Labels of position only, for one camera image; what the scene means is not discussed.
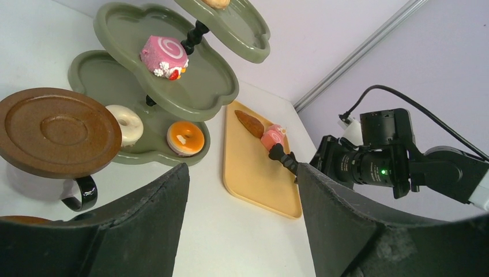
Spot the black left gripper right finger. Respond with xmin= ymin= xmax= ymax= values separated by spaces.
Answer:
xmin=298 ymin=163 xmax=488 ymax=276

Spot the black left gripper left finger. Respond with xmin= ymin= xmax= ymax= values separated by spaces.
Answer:
xmin=1 ymin=163 xmax=190 ymax=276

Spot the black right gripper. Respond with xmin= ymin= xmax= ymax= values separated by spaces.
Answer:
xmin=310 ymin=135 xmax=400 ymax=189

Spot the pink strawberry cake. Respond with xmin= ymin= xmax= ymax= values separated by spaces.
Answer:
xmin=268 ymin=124 xmax=286 ymax=136

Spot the pink swirl cake slice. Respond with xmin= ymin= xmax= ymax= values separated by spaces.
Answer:
xmin=260 ymin=129 xmax=285 ymax=151

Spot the yellow serving tray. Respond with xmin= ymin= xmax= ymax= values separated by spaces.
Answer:
xmin=223 ymin=100 xmax=302 ymax=219

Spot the brown croissant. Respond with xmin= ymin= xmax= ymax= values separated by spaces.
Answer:
xmin=234 ymin=110 xmax=265 ymax=139

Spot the orange glazed donut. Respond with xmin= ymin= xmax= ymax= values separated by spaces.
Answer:
xmin=166 ymin=121 xmax=205 ymax=156

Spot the white glazed donut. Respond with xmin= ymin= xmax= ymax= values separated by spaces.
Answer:
xmin=106 ymin=104 xmax=144 ymax=147

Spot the green three-tier dessert stand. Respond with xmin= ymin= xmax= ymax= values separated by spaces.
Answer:
xmin=68 ymin=1 xmax=270 ymax=166

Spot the purple swirl cake slice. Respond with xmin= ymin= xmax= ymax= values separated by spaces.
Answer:
xmin=140 ymin=35 xmax=189 ymax=81

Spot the beige round cookie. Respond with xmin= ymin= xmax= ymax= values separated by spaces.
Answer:
xmin=202 ymin=0 xmax=230 ymax=10

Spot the brown saucer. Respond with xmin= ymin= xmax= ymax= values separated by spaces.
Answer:
xmin=1 ymin=215 xmax=51 ymax=224

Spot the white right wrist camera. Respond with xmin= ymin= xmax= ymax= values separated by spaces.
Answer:
xmin=338 ymin=117 xmax=363 ymax=147

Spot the black right camera cable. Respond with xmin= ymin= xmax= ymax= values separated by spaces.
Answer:
xmin=339 ymin=84 xmax=489 ymax=162

